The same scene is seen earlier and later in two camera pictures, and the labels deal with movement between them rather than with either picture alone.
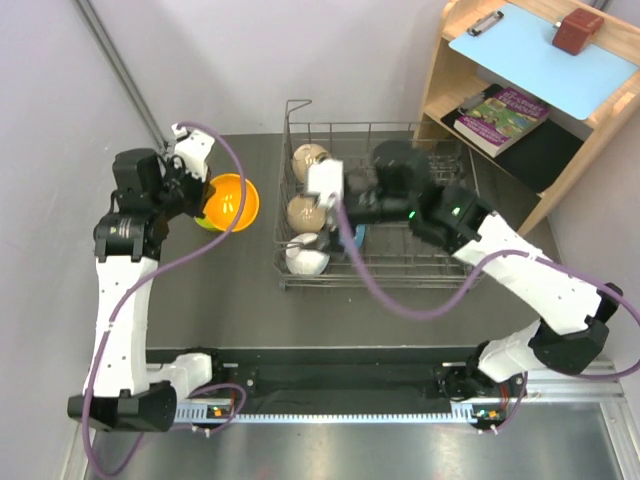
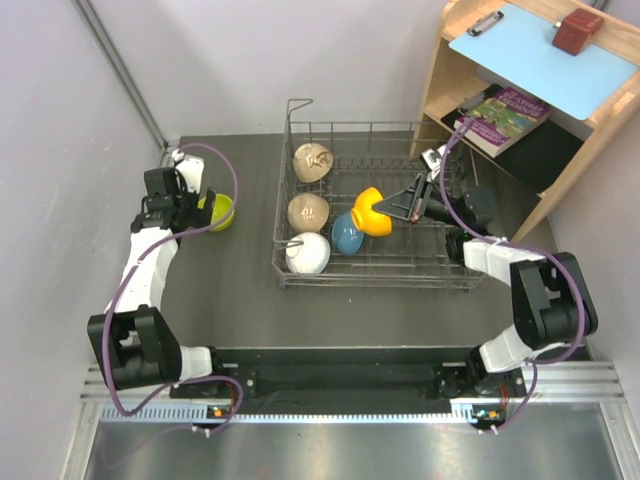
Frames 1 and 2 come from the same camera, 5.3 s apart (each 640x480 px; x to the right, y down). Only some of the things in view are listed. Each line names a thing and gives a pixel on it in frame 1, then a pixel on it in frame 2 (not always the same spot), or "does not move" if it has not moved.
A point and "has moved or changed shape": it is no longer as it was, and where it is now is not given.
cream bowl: (307, 155) does not move
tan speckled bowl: (304, 216) does not move
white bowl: (303, 261) does not move
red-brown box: (572, 33) does not move
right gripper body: (364, 207) → (433, 203)
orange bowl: (224, 203) has moved or changed shape
